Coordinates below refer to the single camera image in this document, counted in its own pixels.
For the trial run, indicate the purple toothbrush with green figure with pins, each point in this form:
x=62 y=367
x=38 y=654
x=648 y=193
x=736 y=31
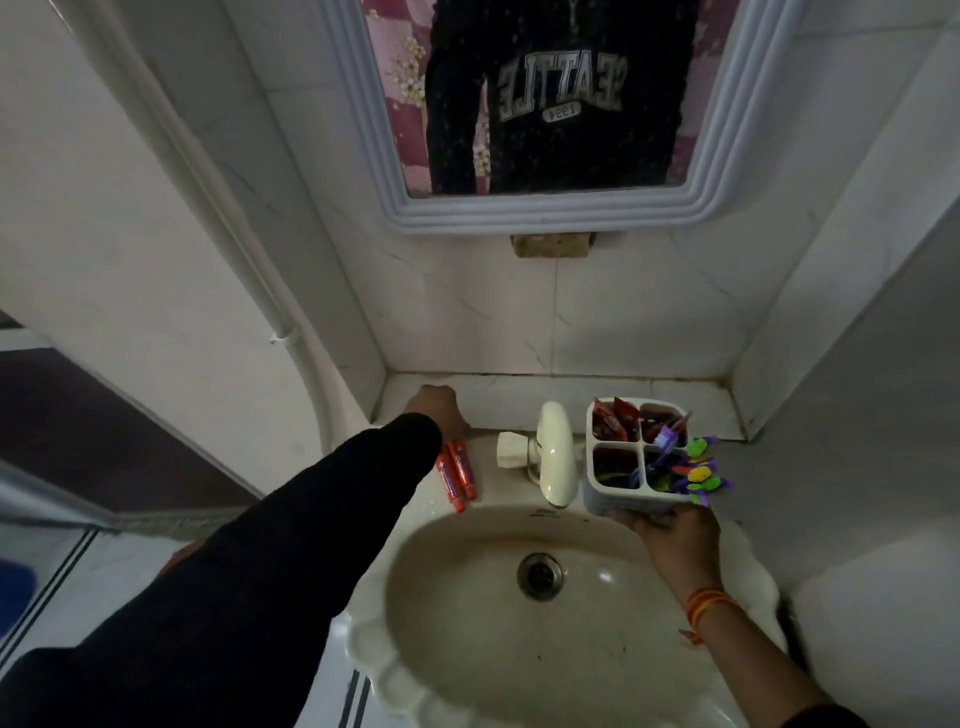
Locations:
x=696 y=448

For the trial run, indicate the orange thread wristband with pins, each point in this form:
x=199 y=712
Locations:
x=709 y=606

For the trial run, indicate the person's left forearm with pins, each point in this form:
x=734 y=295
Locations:
x=247 y=570

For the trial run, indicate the plain purple toothbrush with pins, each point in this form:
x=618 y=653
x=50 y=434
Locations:
x=666 y=441

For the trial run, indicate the metal sink drain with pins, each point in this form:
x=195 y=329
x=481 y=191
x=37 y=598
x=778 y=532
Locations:
x=541 y=577

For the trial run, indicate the white framed wall mirror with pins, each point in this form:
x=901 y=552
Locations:
x=739 y=112

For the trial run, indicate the red sachets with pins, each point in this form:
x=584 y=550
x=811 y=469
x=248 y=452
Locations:
x=611 y=420

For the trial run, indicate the blue plastic item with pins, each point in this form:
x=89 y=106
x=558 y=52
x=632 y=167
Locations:
x=15 y=600

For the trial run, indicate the brown block under mirror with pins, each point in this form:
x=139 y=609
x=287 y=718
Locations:
x=551 y=245

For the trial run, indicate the person's right hand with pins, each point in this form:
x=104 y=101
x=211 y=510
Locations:
x=679 y=551

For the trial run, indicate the person's right forearm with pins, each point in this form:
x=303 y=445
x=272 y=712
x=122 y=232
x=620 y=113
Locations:
x=757 y=667

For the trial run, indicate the cream ceramic wash basin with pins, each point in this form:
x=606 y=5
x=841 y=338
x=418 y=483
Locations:
x=465 y=645

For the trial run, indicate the red toothpaste tube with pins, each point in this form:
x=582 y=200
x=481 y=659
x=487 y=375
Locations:
x=463 y=472
x=448 y=484

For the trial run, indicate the person's left fingers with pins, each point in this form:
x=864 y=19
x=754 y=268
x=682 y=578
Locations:
x=457 y=429

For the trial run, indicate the white wall pipe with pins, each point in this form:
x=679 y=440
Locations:
x=225 y=225

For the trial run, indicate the purple toothbrush with yellow figure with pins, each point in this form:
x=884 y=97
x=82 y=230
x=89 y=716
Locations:
x=699 y=474

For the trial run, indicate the white four-compartment caddy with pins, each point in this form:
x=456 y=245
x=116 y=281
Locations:
x=604 y=491

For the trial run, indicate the person's right thumb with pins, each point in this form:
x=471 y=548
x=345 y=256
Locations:
x=627 y=519

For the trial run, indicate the white faucet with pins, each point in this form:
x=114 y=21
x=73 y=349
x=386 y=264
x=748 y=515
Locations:
x=556 y=450

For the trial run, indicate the person's left hand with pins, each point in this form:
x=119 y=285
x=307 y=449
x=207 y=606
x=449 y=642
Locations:
x=435 y=409

